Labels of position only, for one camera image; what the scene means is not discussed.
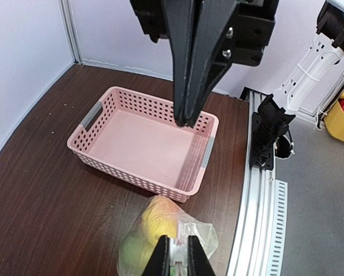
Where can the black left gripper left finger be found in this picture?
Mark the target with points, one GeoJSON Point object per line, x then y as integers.
{"type": "Point", "coordinates": [159, 262]}

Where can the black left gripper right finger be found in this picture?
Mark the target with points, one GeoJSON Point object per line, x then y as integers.
{"type": "Point", "coordinates": [198, 264]}

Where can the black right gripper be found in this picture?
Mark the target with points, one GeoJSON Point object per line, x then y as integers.
{"type": "Point", "coordinates": [206, 37]}

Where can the yellow lemon toy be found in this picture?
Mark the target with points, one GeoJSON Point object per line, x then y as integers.
{"type": "Point", "coordinates": [160, 218]}

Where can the clear zip top bag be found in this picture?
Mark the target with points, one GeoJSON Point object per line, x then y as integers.
{"type": "Point", "coordinates": [135, 250]}

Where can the pink plastic basket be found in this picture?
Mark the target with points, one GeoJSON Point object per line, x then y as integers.
{"type": "Point", "coordinates": [132, 136]}

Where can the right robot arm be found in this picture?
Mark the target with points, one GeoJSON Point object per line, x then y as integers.
{"type": "Point", "coordinates": [326, 50]}

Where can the right round circuit board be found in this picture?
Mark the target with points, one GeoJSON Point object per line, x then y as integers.
{"type": "Point", "coordinates": [283, 147]}

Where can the yellow storage bin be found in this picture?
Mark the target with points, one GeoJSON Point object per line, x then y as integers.
{"type": "Point", "coordinates": [342, 118]}

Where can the front aluminium rail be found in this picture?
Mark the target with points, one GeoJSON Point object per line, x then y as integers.
{"type": "Point", "coordinates": [258, 246]}

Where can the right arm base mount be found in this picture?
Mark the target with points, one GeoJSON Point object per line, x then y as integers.
{"type": "Point", "coordinates": [268, 123]}

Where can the right aluminium frame post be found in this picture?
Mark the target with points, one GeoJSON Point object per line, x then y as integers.
{"type": "Point", "coordinates": [69, 25]}

